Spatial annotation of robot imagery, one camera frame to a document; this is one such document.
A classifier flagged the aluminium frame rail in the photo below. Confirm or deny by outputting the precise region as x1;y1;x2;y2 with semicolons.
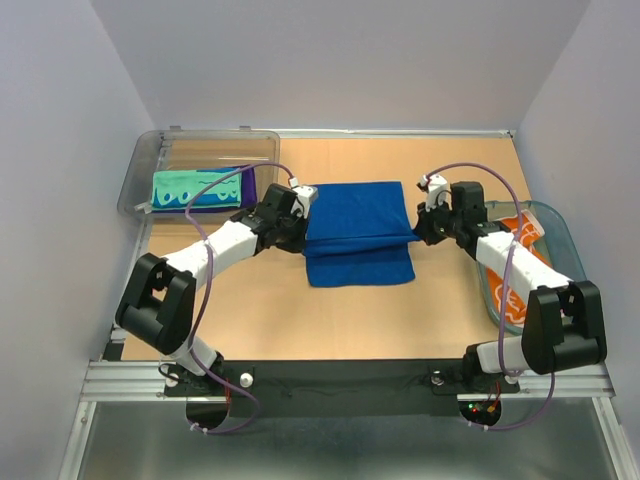
58;127;631;480

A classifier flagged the blue towel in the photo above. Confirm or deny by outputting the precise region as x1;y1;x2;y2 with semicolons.
303;181;418;288

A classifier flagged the smoky clear plastic bin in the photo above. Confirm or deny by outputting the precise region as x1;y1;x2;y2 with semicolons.
117;128;280;224

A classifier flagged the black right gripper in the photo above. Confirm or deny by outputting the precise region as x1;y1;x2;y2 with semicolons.
412;195;462;246

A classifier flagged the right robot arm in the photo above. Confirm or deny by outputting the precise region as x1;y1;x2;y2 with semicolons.
414;175;608;390

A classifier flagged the orange white patterned towel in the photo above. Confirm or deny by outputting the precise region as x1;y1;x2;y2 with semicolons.
487;209;554;334

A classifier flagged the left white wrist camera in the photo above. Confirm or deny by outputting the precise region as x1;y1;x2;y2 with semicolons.
288;177;318;219

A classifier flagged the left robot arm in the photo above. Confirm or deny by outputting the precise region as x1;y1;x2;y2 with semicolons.
115;184;318;394

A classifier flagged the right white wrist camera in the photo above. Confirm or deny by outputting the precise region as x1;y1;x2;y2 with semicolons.
417;174;449;212

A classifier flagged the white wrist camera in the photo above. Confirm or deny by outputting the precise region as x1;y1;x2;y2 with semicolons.
417;174;449;212
288;177;318;219

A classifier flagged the yellow towel teal trim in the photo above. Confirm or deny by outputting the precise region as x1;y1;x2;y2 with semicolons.
134;167;243;214

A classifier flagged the teal plastic bin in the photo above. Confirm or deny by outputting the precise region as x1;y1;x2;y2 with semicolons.
476;200;587;335

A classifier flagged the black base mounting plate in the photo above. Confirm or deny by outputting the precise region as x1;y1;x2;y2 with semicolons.
158;359;519;429

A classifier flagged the purple towel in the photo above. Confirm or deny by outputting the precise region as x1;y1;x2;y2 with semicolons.
149;164;260;215

